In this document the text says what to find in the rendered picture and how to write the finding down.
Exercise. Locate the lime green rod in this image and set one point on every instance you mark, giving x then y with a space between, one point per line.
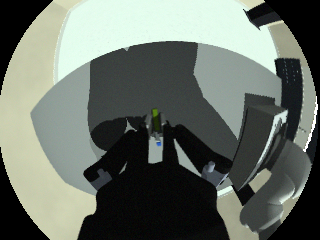
155 116

